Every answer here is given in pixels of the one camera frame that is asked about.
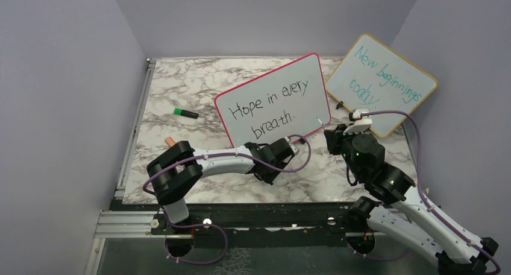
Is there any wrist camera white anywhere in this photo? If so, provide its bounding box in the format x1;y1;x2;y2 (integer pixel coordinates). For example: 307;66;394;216
289;144;299;156
343;108;372;135

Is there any orange marker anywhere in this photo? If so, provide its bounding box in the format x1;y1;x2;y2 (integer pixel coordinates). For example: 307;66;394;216
165;136;176;147

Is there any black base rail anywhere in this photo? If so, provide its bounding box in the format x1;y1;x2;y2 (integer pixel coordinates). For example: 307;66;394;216
109;200;368;249

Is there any red framed whiteboard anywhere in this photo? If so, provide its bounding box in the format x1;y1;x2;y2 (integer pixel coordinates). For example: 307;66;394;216
214;53;331;147

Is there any yellow framed whiteboard with writing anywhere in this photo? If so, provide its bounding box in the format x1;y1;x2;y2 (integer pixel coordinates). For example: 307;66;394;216
325;34;437;138

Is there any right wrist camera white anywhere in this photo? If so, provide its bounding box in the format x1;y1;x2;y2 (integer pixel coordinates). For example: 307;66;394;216
343;108;372;135

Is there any white whiteboard marker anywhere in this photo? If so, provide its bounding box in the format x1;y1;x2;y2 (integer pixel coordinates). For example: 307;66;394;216
317;118;326;130

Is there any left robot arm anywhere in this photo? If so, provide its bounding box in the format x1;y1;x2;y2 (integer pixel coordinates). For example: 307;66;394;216
143;138;299;233

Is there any aluminium frame left rail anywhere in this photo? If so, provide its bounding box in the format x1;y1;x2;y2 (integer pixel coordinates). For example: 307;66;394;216
113;58;157;199

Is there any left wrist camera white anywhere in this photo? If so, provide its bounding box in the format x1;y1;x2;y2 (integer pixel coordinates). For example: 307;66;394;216
289;144;299;156

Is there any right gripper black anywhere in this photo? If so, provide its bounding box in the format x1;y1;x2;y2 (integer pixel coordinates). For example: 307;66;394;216
325;122;363;180

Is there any green and black highlighter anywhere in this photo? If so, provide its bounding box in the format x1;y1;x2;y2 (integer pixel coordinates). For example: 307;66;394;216
173;108;199;119

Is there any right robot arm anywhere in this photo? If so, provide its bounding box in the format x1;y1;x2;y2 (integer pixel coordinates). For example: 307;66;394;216
324;124;498;274

